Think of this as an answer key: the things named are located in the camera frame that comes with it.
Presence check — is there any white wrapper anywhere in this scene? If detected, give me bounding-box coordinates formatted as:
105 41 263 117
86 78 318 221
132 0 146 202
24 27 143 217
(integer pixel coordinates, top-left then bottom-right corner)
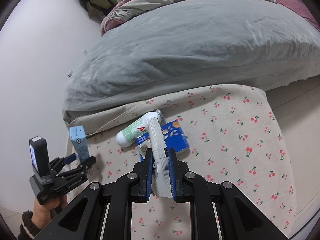
136 117 172 198

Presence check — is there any light blue carton box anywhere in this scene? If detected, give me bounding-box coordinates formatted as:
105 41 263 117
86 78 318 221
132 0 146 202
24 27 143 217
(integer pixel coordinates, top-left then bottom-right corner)
69 126 90 164

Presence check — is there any dark blue snack box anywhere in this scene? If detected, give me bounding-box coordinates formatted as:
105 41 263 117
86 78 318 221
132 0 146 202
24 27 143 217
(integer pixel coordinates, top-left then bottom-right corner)
136 121 189 161

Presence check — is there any brown fuzzy sleeve forearm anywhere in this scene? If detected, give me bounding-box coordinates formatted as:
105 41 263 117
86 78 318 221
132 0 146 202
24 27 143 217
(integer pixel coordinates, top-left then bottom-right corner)
17 211 41 240

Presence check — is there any person's left hand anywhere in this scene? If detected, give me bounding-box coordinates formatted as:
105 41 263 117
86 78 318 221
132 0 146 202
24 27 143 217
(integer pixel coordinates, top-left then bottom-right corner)
31 195 68 230

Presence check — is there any white yogurt drink bottle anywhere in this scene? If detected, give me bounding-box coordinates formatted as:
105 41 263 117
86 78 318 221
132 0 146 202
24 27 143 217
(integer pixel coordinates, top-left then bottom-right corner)
116 109 164 148

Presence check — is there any grey bed blanket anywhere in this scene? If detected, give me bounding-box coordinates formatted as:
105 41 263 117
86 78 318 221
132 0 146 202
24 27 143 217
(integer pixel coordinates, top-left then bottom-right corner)
62 0 319 124

